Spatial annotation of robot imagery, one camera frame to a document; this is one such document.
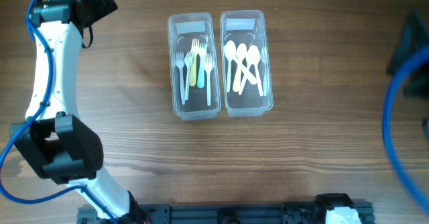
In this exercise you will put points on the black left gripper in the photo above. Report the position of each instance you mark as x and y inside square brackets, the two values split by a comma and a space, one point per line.
[100, 8]

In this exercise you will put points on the white plastic fork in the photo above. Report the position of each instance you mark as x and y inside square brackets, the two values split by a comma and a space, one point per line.
[180, 64]
[188, 62]
[208, 66]

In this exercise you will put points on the yellow plastic fork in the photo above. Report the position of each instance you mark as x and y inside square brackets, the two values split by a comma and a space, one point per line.
[195, 49]

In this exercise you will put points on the light blue plastic fork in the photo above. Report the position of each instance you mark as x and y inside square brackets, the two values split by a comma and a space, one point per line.
[202, 54]

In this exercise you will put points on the thin white plastic spoon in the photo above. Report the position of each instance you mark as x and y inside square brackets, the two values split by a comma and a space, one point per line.
[230, 54]

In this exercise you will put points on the yellow plastic spoon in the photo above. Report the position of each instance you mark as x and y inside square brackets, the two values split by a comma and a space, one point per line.
[240, 55]

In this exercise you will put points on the outermost white plastic spoon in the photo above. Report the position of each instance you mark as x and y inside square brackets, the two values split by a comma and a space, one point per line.
[244, 78]

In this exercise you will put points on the wide-handled white spoon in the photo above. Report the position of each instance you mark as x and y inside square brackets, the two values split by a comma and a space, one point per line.
[255, 58]

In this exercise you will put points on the long white plastic spoon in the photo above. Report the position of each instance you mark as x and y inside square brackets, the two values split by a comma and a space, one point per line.
[242, 70]

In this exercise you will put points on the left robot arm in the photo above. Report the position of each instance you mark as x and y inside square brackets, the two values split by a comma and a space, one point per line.
[52, 139]

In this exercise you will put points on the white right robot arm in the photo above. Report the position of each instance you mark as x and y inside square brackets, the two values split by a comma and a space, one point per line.
[409, 64]

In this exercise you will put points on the left clear plastic container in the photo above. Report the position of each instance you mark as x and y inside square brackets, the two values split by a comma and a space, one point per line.
[182, 29]

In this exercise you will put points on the clear plastic container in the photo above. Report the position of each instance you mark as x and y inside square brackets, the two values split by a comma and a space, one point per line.
[248, 27]
[182, 29]

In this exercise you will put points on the right clear plastic container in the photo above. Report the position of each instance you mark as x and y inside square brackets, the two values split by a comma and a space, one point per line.
[248, 27]

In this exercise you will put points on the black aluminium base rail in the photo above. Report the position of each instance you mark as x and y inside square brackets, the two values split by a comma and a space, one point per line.
[286, 213]

